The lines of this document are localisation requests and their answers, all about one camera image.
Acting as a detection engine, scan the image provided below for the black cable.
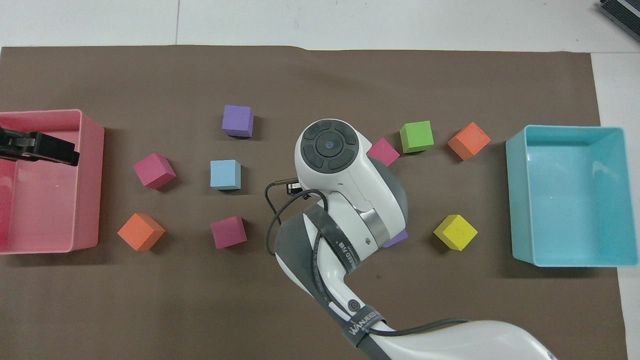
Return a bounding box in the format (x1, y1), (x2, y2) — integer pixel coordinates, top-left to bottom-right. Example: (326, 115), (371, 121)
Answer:
(265, 177), (471, 337)

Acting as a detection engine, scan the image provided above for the pink plastic bin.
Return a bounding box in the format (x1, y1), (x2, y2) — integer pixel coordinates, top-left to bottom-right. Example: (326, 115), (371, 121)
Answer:
(0, 109), (105, 255)

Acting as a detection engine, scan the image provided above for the green foam block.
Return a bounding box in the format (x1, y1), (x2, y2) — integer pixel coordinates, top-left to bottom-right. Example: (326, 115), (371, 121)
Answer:
(399, 120), (435, 154)

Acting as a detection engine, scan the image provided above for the black stand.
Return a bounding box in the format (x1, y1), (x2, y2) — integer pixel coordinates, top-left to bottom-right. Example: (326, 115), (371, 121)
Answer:
(598, 0), (640, 29)

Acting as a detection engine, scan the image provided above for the orange foam block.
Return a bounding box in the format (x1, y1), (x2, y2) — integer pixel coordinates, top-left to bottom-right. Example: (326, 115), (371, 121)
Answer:
(447, 121), (492, 161)
(117, 213), (166, 252)

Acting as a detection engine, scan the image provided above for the magenta foam block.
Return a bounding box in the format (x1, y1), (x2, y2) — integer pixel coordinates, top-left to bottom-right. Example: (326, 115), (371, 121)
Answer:
(367, 138), (401, 167)
(210, 216), (248, 249)
(133, 152), (177, 190)

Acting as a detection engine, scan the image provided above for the yellow foam block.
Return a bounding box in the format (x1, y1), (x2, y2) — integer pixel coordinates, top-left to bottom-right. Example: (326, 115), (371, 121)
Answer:
(433, 214), (478, 251)

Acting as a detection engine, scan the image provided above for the light blue plastic bin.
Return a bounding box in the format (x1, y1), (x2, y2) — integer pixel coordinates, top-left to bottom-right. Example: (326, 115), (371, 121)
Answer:
(505, 125), (640, 268)

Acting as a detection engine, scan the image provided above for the light blue foam block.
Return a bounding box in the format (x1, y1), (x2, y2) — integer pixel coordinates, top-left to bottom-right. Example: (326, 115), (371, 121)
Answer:
(210, 159), (242, 191)

